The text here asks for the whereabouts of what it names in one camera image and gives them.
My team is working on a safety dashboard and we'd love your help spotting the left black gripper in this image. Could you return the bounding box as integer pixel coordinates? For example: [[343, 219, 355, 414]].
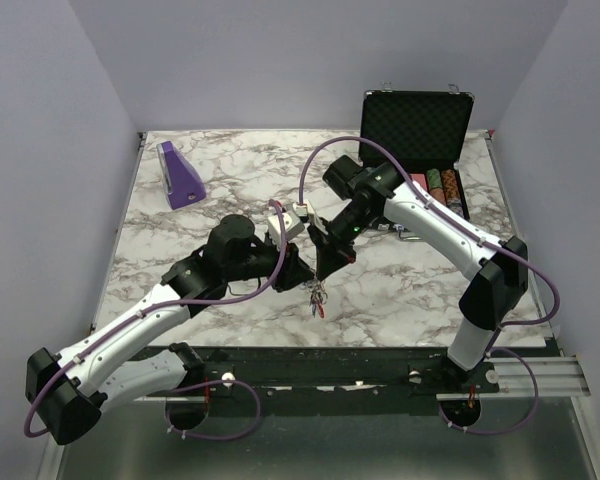
[[226, 234, 316, 294]]

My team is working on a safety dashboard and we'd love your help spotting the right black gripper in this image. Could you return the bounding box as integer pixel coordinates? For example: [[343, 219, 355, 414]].
[[306, 204, 375, 281]]

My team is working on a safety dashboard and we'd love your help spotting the red keyring with keys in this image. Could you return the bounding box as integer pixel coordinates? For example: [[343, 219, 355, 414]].
[[303, 279, 328, 319]]

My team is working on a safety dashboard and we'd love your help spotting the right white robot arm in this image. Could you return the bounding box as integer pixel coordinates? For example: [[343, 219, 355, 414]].
[[309, 156, 528, 392]]

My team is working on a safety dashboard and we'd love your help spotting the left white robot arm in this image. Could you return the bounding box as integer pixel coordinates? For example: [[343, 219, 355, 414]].
[[24, 209, 314, 445]]

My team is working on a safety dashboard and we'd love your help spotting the pink playing card deck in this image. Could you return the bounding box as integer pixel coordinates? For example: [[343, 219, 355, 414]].
[[411, 173, 428, 190]]

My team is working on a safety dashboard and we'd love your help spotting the purple wedge-shaped box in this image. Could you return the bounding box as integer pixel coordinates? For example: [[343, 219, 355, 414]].
[[157, 141, 207, 210]]

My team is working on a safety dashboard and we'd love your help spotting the black poker chip case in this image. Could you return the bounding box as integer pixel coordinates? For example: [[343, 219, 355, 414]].
[[360, 89, 474, 220]]

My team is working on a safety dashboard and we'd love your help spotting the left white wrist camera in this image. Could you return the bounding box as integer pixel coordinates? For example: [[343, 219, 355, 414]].
[[267, 199, 306, 250]]

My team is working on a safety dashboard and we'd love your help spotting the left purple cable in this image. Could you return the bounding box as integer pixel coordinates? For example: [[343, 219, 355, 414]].
[[23, 198, 299, 441]]

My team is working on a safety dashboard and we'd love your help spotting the purple cable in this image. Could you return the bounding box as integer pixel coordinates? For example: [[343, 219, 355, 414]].
[[298, 137, 564, 436], [23, 198, 299, 441]]

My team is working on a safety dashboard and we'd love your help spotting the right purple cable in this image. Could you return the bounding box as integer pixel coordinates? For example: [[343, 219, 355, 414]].
[[298, 137, 564, 436]]

